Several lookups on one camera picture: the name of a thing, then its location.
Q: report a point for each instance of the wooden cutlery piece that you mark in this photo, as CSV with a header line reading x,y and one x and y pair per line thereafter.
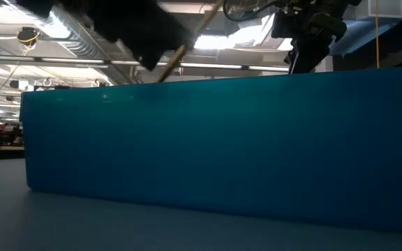
x,y
173,64

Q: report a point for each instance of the blue ceiling panel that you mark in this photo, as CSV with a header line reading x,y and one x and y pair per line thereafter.
x,y
365,33

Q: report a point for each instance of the grey ceiling vent box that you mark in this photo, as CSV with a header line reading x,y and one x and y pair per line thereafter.
x,y
218,26

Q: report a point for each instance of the long ceiling light strip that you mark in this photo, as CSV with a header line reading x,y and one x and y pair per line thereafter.
x,y
222,65

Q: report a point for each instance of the corrugated ceiling duct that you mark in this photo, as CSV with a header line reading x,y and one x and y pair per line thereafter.
x,y
82,42

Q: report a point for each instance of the blue plastic bin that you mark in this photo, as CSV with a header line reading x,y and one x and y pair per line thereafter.
x,y
222,150

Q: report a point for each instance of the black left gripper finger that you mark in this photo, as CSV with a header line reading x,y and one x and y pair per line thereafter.
x,y
159,55

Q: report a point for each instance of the white ceiling box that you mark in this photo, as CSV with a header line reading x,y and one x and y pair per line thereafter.
x,y
386,8

